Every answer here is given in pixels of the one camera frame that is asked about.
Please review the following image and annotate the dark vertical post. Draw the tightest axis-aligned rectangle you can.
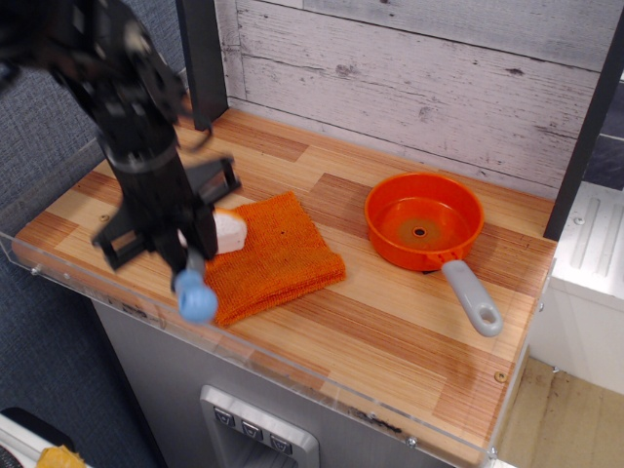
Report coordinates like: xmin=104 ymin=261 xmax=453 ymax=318
xmin=176 ymin=0 xmax=229 ymax=131
xmin=543 ymin=13 xmax=623 ymax=241

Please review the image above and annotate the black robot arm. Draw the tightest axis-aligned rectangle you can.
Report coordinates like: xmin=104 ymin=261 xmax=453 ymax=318
xmin=1 ymin=1 xmax=240 ymax=294

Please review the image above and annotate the dark vertical post right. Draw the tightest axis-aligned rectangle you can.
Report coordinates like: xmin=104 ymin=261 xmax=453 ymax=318
xmin=543 ymin=13 xmax=623 ymax=241

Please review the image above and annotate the orange toy pan grey handle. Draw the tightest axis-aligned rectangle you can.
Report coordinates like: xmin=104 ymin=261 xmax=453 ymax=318
xmin=364 ymin=173 xmax=503 ymax=337

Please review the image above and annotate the white orange-rind toy cheese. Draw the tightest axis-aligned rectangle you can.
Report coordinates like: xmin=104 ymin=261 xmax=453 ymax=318
xmin=177 ymin=208 xmax=248 ymax=254

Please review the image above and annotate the dark vertical post left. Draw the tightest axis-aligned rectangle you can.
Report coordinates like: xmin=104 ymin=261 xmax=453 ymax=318
xmin=176 ymin=0 xmax=229 ymax=131

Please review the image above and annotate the clear acrylic edge guard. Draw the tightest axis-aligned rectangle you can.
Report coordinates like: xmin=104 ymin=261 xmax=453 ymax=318
xmin=1 ymin=225 xmax=555 ymax=467

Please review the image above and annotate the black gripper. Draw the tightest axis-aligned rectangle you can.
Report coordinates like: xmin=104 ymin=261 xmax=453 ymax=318
xmin=93 ymin=148 xmax=241 ymax=291

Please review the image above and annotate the grey and blue toy scoop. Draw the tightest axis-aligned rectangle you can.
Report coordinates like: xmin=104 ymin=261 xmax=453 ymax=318
xmin=173 ymin=247 xmax=218 ymax=324

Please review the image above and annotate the grey cabinet with dispenser panel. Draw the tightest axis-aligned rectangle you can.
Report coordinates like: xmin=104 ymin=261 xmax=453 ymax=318
xmin=95 ymin=303 xmax=445 ymax=467

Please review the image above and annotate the orange knitted cloth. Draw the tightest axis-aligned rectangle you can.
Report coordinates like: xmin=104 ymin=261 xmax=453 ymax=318
xmin=205 ymin=192 xmax=346 ymax=327

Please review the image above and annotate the white plastic unit right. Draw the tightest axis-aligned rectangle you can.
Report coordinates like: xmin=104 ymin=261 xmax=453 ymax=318
xmin=528 ymin=181 xmax=623 ymax=394

